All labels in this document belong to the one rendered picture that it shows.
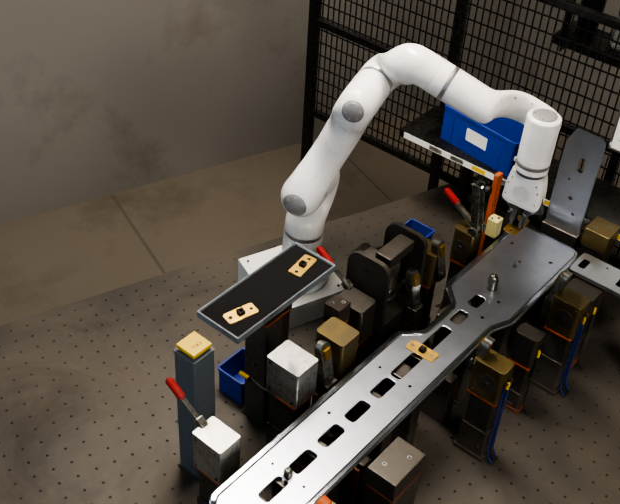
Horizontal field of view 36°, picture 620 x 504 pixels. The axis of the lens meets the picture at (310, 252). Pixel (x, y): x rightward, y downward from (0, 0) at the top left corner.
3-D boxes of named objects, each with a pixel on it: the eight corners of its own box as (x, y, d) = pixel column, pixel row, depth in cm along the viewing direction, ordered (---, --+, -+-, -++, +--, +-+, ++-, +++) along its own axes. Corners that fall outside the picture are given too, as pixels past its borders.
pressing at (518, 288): (274, 563, 197) (274, 559, 196) (197, 501, 207) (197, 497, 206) (583, 255, 281) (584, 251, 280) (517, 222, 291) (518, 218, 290)
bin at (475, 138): (508, 178, 302) (516, 144, 293) (438, 137, 319) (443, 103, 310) (540, 160, 311) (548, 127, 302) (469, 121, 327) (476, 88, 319)
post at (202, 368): (198, 482, 246) (193, 366, 218) (178, 466, 249) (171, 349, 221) (218, 464, 250) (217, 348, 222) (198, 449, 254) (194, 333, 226)
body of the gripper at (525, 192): (506, 165, 236) (498, 200, 243) (543, 181, 231) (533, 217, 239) (520, 152, 241) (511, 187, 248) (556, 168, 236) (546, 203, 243)
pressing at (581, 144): (578, 235, 286) (606, 141, 264) (544, 219, 291) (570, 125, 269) (579, 235, 286) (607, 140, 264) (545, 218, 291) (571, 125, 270)
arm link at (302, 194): (325, 199, 279) (302, 231, 268) (292, 176, 279) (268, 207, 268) (402, 81, 243) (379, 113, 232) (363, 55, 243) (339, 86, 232)
